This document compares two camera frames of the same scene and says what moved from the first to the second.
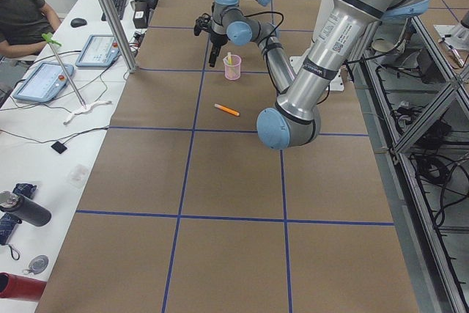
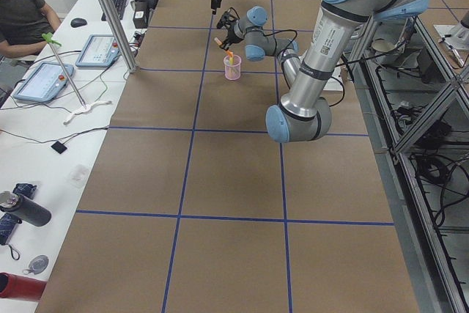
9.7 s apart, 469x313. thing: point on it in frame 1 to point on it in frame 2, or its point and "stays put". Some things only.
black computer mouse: x=78 y=22 stays put
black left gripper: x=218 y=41 to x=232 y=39
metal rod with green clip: x=49 y=37 stays put
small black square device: x=58 y=146 stays put
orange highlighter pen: x=227 y=109 to x=220 y=42
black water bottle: x=24 y=208 stays put
